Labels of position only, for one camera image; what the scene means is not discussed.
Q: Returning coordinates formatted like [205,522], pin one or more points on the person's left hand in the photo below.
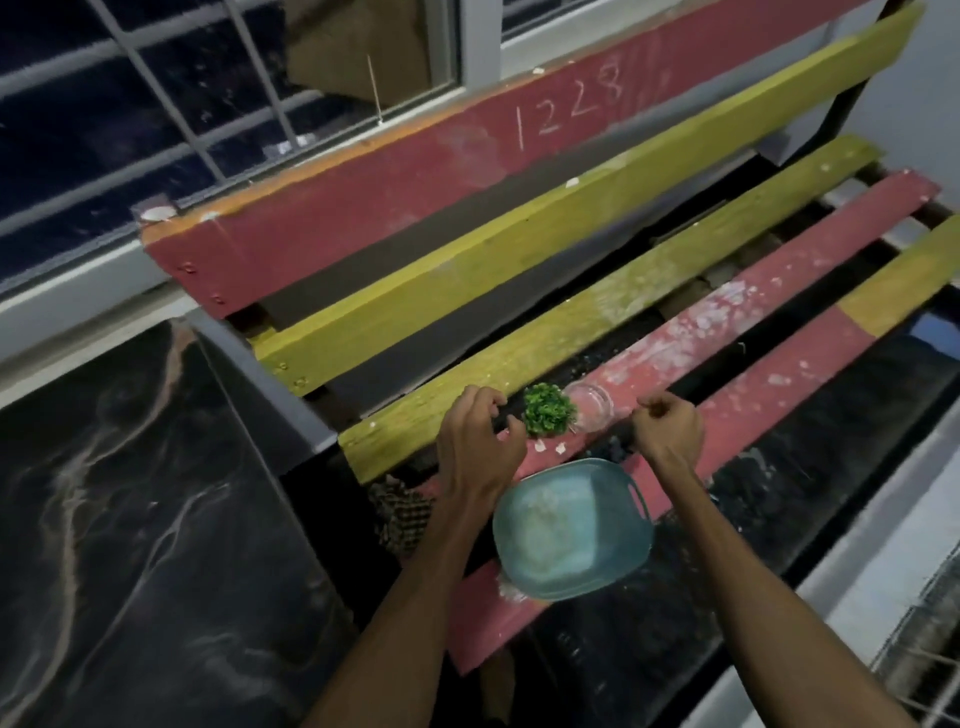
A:
[472,457]

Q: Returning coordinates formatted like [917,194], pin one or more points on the person's right hand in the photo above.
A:
[671,439]

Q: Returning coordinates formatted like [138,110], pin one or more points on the person's left thumb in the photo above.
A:
[516,435]

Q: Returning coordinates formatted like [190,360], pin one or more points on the person's right fingers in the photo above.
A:
[651,407]

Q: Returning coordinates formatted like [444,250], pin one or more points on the person's right forearm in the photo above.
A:
[757,600]

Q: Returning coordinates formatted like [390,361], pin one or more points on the person's left forearm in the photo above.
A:
[405,622]

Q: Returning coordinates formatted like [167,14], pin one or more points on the small green artificial plant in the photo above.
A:
[549,410]

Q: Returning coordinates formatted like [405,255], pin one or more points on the clear glass jar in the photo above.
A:
[594,405]

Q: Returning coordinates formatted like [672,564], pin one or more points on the teal plastic basket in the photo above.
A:
[570,532]

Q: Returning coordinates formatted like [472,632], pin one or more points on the brown woven patterned basket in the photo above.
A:
[401,517]

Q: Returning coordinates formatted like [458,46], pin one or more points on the red and yellow wooden bench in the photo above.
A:
[375,202]

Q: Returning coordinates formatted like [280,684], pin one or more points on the white metal window grille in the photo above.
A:
[161,112]

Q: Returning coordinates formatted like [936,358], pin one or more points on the white framed glass window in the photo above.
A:
[90,135]

